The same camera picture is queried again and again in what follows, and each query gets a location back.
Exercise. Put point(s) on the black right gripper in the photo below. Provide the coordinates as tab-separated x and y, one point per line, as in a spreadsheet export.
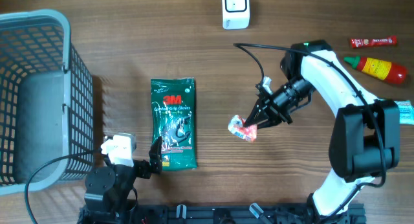
265	104

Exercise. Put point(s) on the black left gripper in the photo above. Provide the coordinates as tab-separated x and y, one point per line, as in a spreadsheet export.
145	169

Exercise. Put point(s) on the small red patterned box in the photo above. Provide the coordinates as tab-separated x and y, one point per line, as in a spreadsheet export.
236	128

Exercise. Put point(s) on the green 3M gloves packet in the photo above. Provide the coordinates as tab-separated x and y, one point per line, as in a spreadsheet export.
173	104

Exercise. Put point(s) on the red stick sachet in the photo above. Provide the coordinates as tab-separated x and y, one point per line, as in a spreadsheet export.
368	42

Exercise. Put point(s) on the red yellow sauce bottle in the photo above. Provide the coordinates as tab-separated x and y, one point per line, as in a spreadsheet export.
389	72

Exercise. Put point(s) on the light blue wipes pack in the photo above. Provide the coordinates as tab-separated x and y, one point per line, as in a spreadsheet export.
406	112

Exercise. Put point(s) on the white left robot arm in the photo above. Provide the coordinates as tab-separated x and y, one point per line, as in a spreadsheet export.
108	187

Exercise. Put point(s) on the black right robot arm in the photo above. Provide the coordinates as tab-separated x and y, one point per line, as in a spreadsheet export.
365	140

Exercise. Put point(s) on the white barcode scanner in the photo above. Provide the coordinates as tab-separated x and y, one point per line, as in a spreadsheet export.
236	14

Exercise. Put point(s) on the grey plastic shopping basket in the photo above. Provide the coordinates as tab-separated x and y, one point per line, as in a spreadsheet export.
46	103

